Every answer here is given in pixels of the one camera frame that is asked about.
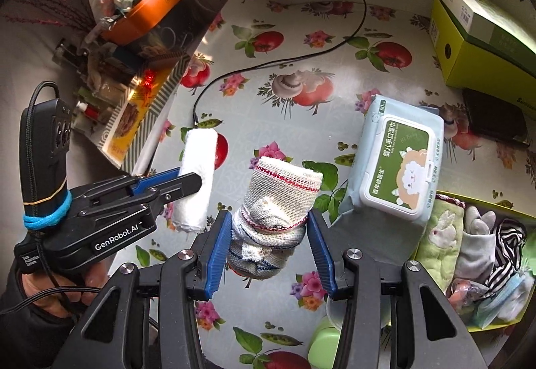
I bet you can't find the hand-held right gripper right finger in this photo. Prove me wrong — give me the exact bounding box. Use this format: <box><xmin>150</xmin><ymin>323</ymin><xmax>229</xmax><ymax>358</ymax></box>
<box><xmin>307</xmin><ymin>210</ymin><xmax>488</xmax><ymax>369</ymax></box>

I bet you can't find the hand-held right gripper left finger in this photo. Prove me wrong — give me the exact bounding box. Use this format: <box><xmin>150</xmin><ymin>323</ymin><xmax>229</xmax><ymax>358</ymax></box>
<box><xmin>54</xmin><ymin>210</ymin><xmax>233</xmax><ymax>369</ymax></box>

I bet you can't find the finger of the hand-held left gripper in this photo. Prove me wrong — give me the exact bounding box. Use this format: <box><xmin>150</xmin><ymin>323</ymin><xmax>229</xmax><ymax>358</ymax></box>
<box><xmin>128</xmin><ymin>168</ymin><xmax>183</xmax><ymax>196</ymax></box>
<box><xmin>140</xmin><ymin>172</ymin><xmax>203</xmax><ymax>206</ymax></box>

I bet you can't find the white towel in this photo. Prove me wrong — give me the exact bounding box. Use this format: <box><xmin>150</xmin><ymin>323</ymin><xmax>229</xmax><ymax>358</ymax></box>
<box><xmin>173</xmin><ymin>128</ymin><xmax>219</xmax><ymax>234</ymax></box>

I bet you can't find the white gauze cloth bundle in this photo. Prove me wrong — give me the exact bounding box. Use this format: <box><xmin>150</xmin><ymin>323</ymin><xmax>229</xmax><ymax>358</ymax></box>
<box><xmin>226</xmin><ymin>156</ymin><xmax>324</xmax><ymax>280</ymax></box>

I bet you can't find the green rabbit towel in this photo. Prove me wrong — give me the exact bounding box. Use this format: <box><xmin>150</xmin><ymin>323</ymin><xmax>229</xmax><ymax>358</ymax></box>
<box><xmin>414</xmin><ymin>194</ymin><xmax>466</xmax><ymax>294</ymax></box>

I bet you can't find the pink plastic packet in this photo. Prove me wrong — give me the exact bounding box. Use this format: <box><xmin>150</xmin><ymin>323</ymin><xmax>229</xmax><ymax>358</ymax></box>
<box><xmin>446</xmin><ymin>278</ymin><xmax>488</xmax><ymax>307</ymax></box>

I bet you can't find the white balled sock pair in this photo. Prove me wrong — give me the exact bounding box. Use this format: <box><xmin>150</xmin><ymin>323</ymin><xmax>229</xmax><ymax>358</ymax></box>
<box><xmin>454</xmin><ymin>205</ymin><xmax>500</xmax><ymax>283</ymax></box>

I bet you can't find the yellow-green tray box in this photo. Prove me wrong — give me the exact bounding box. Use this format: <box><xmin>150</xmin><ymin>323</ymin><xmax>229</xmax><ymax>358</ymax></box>
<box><xmin>408</xmin><ymin>189</ymin><xmax>536</xmax><ymax>332</ymax></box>

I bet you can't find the blue face mask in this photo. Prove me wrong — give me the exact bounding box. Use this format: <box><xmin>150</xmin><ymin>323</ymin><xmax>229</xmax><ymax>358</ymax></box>
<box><xmin>473</xmin><ymin>273</ymin><xmax>534</xmax><ymax>328</ymax></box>

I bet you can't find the black white striped sock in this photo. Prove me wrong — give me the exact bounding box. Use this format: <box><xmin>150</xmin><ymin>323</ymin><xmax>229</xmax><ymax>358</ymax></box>
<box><xmin>483</xmin><ymin>219</ymin><xmax>528</xmax><ymax>290</ymax></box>

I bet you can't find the person's left forearm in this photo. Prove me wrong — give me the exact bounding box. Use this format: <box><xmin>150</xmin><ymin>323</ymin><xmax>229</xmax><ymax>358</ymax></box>
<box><xmin>0</xmin><ymin>260</ymin><xmax>97</xmax><ymax>369</ymax></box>

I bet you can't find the person's left hand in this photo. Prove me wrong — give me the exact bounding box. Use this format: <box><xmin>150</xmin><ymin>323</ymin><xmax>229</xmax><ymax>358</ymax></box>
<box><xmin>21</xmin><ymin>260</ymin><xmax>112</xmax><ymax>317</ymax></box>

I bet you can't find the clear round plastic container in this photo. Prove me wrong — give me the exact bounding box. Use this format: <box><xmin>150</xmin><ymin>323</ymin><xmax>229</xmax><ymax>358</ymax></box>
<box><xmin>324</xmin><ymin>298</ymin><xmax>348</xmax><ymax>330</ymax></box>

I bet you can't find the yellow printed food box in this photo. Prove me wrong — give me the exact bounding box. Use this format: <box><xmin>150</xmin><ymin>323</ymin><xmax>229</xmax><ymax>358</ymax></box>
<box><xmin>98</xmin><ymin>59</ymin><xmax>185</xmax><ymax>169</ymax></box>

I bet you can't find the green round container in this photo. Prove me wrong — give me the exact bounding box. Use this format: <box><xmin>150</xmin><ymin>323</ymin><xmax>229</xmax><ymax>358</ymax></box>
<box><xmin>308</xmin><ymin>316</ymin><xmax>342</xmax><ymax>369</ymax></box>

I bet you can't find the wet wipes pack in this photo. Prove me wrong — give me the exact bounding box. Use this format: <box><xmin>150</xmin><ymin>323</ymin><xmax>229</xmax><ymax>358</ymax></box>
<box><xmin>338</xmin><ymin>95</ymin><xmax>445</xmax><ymax>227</ymax></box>

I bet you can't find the tomato print tablecloth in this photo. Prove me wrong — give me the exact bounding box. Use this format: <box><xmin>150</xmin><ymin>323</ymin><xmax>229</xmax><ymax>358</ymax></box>
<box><xmin>126</xmin><ymin>0</ymin><xmax>536</xmax><ymax>369</ymax></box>

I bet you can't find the orange basket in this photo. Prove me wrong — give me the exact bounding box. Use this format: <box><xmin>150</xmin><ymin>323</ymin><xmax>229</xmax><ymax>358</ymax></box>
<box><xmin>100</xmin><ymin>0</ymin><xmax>189</xmax><ymax>45</ymax></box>

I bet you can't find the black case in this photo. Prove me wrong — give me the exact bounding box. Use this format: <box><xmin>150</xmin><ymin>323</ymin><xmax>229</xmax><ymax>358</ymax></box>
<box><xmin>462</xmin><ymin>88</ymin><xmax>530</xmax><ymax>148</ymax></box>

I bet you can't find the yellow-green cardboard box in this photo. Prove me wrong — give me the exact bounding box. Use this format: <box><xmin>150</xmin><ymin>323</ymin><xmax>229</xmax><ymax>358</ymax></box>
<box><xmin>428</xmin><ymin>0</ymin><xmax>536</xmax><ymax>119</ymax></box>

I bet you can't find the white and green box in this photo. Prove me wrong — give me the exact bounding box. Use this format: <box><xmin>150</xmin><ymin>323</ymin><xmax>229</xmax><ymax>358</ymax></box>
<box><xmin>435</xmin><ymin>0</ymin><xmax>536</xmax><ymax>79</ymax></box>

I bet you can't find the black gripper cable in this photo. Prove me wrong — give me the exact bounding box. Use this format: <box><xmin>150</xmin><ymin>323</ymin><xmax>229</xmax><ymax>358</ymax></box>
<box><xmin>0</xmin><ymin>81</ymin><xmax>101</xmax><ymax>315</ymax></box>

